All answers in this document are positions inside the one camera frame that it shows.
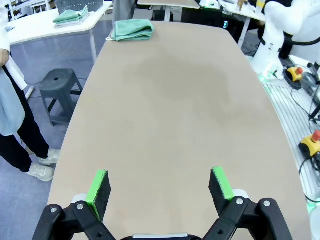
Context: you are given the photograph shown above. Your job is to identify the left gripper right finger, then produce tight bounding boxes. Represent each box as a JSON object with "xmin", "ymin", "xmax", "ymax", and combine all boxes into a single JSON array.
[{"xmin": 199, "ymin": 166, "xmax": 293, "ymax": 240}]

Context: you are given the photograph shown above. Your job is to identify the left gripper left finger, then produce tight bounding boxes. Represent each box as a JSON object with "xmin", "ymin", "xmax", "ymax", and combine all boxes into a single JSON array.
[{"xmin": 31, "ymin": 169, "xmax": 119, "ymax": 240}]

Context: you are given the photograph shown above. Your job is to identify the green terry towel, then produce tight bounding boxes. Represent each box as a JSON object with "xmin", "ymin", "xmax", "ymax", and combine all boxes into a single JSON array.
[
  {"xmin": 105, "ymin": 19, "xmax": 156, "ymax": 43},
  {"xmin": 52, "ymin": 5, "xmax": 90, "ymax": 24}
]

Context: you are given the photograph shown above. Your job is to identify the light blue terry towel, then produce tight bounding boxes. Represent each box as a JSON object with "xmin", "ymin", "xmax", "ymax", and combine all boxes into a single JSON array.
[{"xmin": 54, "ymin": 13, "xmax": 89, "ymax": 26}]

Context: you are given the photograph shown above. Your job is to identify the dark grey plastic basket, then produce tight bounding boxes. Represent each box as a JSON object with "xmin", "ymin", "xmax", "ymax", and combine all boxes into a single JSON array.
[{"xmin": 56, "ymin": 0, "xmax": 105, "ymax": 15}]

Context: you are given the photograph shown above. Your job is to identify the person left hand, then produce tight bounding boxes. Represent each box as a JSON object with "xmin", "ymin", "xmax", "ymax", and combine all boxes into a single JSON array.
[{"xmin": 0, "ymin": 48, "xmax": 12, "ymax": 67}]

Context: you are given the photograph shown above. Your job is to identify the person in white shirt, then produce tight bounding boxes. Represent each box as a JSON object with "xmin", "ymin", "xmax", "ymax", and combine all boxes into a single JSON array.
[{"xmin": 0, "ymin": 0, "xmax": 61, "ymax": 183}]

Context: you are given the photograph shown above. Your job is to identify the yellow emergency stop button box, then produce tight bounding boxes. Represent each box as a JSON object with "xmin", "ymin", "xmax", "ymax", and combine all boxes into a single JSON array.
[
  {"xmin": 298, "ymin": 129, "xmax": 320, "ymax": 159},
  {"xmin": 286, "ymin": 66, "xmax": 305, "ymax": 83}
]

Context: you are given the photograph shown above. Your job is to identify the aluminium profile base platform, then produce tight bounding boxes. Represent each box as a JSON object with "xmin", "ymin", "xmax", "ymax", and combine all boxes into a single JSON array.
[{"xmin": 261, "ymin": 74, "xmax": 320, "ymax": 203}]

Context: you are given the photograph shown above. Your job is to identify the dark grey plastic stool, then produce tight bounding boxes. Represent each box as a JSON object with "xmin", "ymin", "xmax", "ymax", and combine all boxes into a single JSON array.
[{"xmin": 38, "ymin": 68, "xmax": 84, "ymax": 127}]

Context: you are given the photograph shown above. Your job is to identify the white side table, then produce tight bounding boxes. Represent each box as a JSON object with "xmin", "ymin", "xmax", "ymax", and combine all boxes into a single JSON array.
[{"xmin": 0, "ymin": 1, "xmax": 114, "ymax": 63}]

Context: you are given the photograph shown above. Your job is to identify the white work table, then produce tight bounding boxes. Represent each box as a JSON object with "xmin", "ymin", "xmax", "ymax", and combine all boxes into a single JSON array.
[{"xmin": 217, "ymin": 0, "xmax": 266, "ymax": 50}]

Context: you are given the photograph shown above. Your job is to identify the black right arm cable sleeve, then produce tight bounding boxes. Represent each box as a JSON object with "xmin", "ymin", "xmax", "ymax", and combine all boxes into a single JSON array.
[{"xmin": 278, "ymin": 32, "xmax": 320, "ymax": 60}]

